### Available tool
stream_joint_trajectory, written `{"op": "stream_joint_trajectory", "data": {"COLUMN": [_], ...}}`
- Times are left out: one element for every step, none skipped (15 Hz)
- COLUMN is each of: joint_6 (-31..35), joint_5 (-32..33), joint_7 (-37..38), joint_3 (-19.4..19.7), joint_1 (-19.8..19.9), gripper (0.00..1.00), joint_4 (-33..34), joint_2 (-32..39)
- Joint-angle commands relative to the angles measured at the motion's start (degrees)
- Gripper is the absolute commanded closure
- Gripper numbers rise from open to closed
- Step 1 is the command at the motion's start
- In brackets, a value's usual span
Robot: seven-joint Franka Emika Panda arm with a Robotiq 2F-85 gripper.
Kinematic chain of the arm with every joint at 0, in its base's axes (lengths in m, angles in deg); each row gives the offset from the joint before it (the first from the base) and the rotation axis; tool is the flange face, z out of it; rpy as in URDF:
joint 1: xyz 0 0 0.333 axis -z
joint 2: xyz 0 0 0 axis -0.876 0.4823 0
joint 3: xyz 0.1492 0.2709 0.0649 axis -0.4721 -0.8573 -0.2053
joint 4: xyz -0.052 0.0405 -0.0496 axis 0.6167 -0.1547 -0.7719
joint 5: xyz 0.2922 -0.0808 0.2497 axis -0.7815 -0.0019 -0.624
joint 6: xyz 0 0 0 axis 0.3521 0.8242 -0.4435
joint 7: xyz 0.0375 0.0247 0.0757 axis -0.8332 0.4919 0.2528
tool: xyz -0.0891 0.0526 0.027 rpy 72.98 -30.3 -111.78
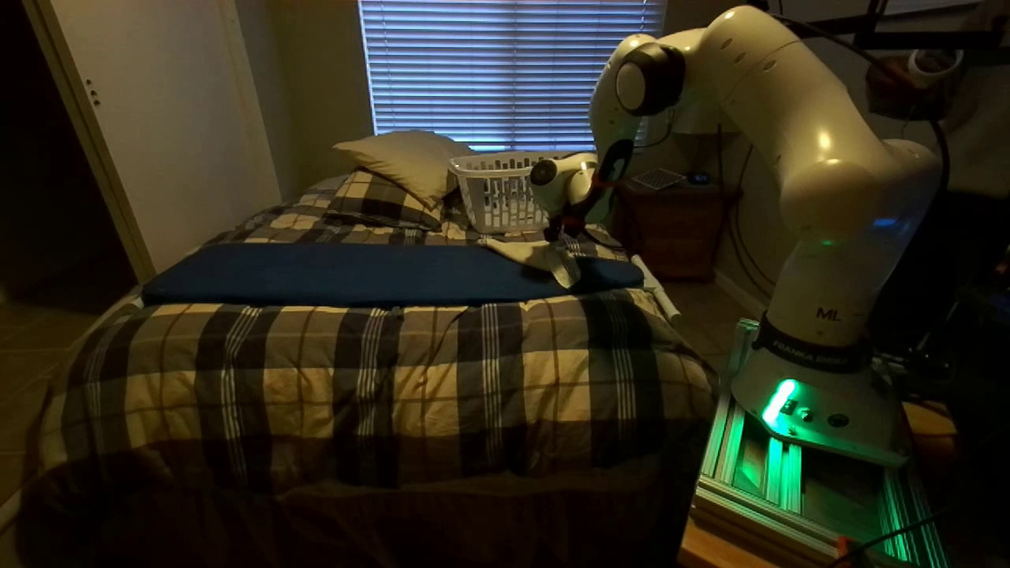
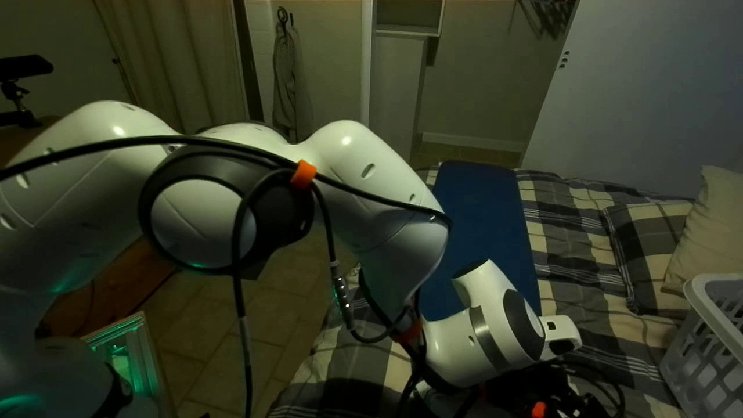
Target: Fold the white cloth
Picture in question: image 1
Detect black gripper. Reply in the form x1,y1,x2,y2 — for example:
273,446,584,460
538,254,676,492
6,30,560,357
541,197,605,254

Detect white striped cloth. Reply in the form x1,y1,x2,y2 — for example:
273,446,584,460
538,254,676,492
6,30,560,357
477,235,584,293

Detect aluminium robot base stand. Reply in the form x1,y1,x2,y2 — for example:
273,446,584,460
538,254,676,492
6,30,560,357
690,313,954,568

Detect white laundry basket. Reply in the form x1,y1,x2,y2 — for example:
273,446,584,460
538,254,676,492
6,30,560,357
444,150,611,240

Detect wooden nightstand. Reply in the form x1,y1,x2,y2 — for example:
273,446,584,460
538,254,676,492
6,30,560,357
611,169,741,285

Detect beige pillow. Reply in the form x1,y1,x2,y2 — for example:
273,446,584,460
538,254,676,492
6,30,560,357
331,126,479,212

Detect window blinds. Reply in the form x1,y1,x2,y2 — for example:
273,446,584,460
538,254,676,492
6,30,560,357
356,0,670,157

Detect blue mat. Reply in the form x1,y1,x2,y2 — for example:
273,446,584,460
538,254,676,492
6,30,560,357
139,240,649,309

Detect plaid bed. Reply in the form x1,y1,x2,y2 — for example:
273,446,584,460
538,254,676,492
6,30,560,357
16,168,719,568

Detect white door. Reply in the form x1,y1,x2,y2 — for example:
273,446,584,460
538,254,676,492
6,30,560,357
23,0,285,285

